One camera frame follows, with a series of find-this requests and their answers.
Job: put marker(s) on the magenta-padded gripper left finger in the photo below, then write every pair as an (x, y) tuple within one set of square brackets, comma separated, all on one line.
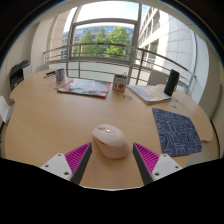
[(58, 165)]

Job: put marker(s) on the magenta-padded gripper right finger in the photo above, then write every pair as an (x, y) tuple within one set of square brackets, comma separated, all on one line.
[(165, 165)]

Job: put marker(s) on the beige computer mouse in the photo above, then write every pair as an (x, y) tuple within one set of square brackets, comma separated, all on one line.
[(111, 141)]

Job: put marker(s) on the blue patterned mouse pad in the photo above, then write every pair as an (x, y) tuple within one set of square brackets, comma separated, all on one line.
[(176, 131)]

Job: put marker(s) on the small blue sticker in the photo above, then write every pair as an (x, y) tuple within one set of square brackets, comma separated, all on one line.
[(176, 100)]

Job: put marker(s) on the light blue magazine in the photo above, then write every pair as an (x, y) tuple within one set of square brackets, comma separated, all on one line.
[(148, 93)]

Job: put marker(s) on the brown round sticker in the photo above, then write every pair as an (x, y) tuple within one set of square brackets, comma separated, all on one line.
[(126, 97)]

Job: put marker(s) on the red magazine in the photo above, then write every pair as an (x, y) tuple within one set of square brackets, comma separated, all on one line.
[(85, 87)]

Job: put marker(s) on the black cylindrical flask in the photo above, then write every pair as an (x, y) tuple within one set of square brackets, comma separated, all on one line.
[(171, 83)]

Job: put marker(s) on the small blue white can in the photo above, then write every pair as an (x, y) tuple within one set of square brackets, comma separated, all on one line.
[(60, 76)]

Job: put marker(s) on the white mug with plant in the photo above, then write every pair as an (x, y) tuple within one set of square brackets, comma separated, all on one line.
[(120, 85)]

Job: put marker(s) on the black printer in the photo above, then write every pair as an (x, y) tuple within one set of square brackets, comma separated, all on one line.
[(16, 75)]

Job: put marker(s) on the metal balcony railing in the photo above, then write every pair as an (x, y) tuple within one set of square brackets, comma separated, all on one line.
[(100, 44)]

